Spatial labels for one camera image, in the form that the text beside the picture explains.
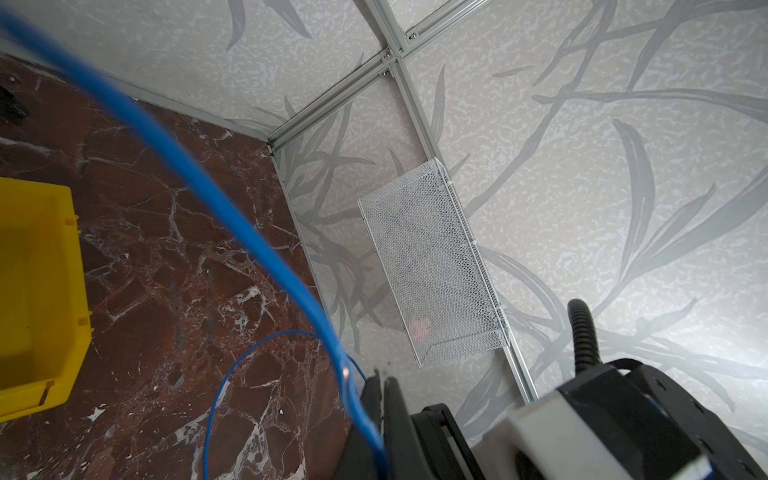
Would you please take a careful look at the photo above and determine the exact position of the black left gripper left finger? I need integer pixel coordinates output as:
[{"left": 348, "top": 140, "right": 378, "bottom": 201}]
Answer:
[{"left": 332, "top": 371, "right": 382, "bottom": 480}]

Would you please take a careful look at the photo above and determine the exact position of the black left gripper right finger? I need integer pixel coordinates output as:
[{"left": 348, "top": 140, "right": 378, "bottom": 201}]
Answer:
[{"left": 383, "top": 377, "right": 433, "bottom": 480}]

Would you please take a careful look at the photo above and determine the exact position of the yellow plastic bin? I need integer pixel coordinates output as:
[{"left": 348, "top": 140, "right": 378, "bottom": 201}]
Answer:
[{"left": 1, "top": 178, "right": 92, "bottom": 422}]

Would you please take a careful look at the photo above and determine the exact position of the blue cable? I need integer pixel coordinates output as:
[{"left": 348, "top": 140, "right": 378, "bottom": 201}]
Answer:
[{"left": 0, "top": 8, "right": 388, "bottom": 480}]

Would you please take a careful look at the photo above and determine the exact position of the pink object in basket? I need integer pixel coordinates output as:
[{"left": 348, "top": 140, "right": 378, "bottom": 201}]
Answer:
[{"left": 408, "top": 318, "right": 431, "bottom": 344}]

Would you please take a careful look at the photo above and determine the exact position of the aluminium frame profile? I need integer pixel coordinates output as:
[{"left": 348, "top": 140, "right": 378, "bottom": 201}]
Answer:
[{"left": 266, "top": 0, "right": 538, "bottom": 404}]

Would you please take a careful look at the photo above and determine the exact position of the white wire mesh basket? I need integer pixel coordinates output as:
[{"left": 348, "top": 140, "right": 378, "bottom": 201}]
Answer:
[{"left": 358, "top": 158, "right": 510, "bottom": 366}]

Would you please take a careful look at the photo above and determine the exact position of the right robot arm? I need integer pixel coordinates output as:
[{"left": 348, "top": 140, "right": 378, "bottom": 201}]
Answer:
[{"left": 411, "top": 299, "right": 767, "bottom": 479}]

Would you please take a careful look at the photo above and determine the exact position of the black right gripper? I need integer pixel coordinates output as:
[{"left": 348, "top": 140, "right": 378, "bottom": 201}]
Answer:
[{"left": 410, "top": 404, "right": 485, "bottom": 480}]

